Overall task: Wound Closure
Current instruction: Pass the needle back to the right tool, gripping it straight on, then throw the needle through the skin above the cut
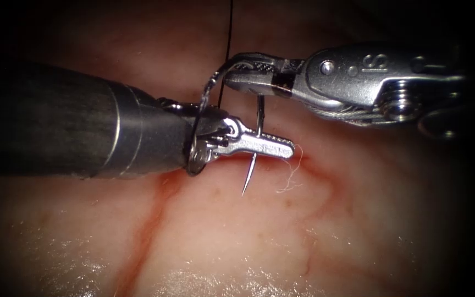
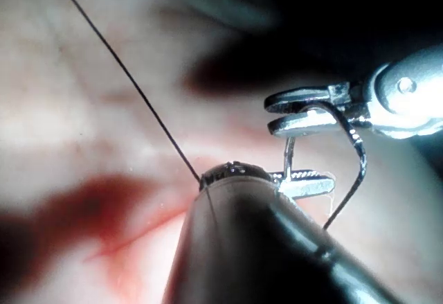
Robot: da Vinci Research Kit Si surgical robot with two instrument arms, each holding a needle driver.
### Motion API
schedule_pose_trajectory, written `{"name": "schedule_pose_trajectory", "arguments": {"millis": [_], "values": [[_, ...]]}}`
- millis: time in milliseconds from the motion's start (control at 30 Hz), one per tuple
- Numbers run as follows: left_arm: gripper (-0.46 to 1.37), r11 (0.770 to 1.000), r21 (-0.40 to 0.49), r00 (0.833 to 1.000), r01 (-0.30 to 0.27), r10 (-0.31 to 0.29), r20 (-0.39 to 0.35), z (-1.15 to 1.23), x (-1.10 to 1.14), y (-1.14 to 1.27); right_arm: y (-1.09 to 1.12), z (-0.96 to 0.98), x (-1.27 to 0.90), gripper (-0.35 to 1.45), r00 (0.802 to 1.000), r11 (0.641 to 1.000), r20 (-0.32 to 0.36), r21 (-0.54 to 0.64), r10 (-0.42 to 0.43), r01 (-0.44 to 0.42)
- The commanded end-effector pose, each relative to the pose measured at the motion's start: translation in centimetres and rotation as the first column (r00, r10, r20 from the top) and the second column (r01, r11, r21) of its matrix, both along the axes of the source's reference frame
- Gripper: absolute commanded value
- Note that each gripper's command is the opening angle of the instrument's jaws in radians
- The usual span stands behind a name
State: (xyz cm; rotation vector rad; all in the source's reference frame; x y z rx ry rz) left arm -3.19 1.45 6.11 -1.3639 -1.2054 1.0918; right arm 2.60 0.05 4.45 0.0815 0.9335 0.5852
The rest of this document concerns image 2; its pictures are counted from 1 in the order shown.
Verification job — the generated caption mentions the tissue pad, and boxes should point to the tissue pad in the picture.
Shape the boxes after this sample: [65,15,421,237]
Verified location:
[0,0,443,304]

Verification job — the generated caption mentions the right arm needle driver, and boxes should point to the right arm needle driver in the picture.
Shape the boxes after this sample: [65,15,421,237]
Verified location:
[345,43,443,141]

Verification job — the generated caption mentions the left arm needle driver jaw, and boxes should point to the left arm needle driver jaw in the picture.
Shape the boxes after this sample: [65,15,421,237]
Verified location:
[276,176,337,201]
[269,169,329,181]

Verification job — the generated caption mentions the black thread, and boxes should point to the black thread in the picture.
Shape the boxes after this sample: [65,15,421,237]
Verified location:
[51,0,364,231]

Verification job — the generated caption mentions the curved steel needle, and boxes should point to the curved steel needle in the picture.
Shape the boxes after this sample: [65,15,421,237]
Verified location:
[282,104,368,182]

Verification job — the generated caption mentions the left arm needle driver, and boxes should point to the left arm needle driver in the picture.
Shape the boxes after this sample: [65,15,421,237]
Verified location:
[199,160,275,190]

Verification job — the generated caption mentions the right arm needle driver jaw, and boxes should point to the right arm needle driver jaw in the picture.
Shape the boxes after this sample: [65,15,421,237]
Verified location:
[264,82,351,114]
[267,107,344,137]

